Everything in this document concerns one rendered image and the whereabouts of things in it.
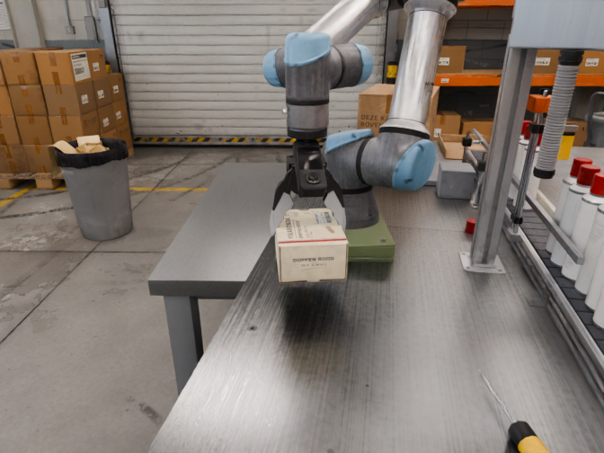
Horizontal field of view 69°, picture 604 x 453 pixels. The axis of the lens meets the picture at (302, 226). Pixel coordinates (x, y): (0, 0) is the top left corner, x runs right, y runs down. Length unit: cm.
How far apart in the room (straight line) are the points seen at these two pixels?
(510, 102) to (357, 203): 40
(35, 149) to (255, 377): 398
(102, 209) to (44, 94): 148
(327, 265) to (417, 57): 51
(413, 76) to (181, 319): 75
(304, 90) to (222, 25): 461
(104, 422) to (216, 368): 120
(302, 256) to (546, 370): 42
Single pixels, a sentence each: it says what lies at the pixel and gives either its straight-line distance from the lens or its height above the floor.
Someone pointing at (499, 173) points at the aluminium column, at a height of 105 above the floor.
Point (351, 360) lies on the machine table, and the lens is 74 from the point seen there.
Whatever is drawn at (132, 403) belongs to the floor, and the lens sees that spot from 194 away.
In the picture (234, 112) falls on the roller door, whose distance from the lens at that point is 539.
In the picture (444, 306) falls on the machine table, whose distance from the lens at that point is 90.
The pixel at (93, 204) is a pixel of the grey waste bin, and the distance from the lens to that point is 317.
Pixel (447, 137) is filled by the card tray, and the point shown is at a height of 85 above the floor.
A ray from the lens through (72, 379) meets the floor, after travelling 214.
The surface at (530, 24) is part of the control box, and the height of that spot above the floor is 132.
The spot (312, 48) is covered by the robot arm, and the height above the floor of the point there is 129.
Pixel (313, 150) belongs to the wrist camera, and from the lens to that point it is 77.
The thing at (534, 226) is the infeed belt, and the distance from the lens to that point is 121.
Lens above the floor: 132
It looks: 24 degrees down
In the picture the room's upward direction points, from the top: straight up
